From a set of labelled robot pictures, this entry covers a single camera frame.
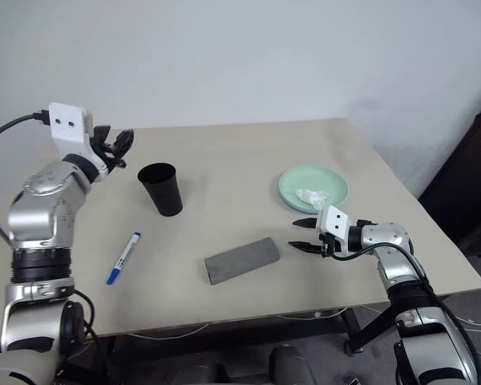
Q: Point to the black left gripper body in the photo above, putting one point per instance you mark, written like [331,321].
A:
[109,155]

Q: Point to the white tissue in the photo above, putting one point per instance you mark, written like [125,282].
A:
[310,195]

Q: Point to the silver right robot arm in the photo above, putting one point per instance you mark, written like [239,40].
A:
[389,236]

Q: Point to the large dark grey rounded shape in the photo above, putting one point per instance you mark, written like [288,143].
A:
[296,367]

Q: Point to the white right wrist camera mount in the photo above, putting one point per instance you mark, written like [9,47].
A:
[334,220]

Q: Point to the light green plate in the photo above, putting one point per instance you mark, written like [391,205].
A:
[304,178]

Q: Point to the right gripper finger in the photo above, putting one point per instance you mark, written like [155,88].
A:
[306,246]
[306,223]

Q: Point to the grey glasses case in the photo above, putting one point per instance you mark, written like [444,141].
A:
[242,260]

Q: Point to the black plastic cup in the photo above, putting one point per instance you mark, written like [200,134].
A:
[164,196]

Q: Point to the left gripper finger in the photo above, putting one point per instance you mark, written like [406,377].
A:
[125,142]
[103,133]

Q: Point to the black metal table frame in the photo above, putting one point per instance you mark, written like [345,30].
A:
[350,329]

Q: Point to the blue and white marker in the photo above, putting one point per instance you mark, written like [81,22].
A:
[124,256]

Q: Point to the large black case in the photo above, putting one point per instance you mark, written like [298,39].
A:
[465,180]

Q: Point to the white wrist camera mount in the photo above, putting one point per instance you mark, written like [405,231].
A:
[68,128]
[334,220]

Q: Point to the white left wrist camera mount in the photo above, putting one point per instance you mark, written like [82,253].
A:
[68,128]

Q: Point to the small black floor device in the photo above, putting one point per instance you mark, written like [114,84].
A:
[352,379]

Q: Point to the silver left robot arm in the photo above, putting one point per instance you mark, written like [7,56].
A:
[44,216]

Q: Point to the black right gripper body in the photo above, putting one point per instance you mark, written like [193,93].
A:
[328,244]

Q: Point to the light blue plate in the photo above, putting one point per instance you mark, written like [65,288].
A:
[298,208]

